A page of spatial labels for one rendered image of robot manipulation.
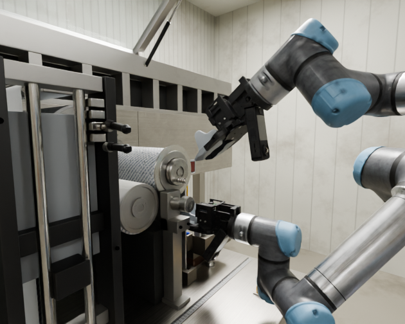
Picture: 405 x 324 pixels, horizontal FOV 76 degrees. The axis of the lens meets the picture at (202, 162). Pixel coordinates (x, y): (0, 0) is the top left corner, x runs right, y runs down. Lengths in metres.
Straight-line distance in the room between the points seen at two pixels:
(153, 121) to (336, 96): 0.81
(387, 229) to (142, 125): 0.85
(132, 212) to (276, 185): 2.79
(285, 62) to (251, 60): 3.03
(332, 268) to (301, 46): 0.41
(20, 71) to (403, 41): 2.97
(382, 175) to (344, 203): 2.39
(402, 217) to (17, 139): 0.65
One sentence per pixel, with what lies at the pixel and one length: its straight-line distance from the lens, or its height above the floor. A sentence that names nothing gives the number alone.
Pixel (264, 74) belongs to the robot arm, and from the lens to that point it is 0.53.
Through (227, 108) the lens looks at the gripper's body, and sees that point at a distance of 0.56.
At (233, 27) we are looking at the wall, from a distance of 3.82.
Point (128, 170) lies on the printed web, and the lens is 0.76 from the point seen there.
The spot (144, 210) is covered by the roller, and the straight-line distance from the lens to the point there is 0.66.
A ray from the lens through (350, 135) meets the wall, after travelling 3.02.
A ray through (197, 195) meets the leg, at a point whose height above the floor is 0.96.
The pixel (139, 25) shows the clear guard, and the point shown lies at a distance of 1.07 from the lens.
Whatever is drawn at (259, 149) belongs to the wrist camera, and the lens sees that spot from 0.54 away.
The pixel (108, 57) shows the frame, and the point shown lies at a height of 1.62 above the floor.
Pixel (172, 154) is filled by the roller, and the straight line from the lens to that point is 0.70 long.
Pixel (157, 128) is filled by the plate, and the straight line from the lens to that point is 1.12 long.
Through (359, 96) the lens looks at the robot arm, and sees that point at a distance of 0.45.
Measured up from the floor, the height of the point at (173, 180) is 1.23.
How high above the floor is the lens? 1.36
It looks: 7 degrees down
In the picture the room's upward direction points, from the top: straight up
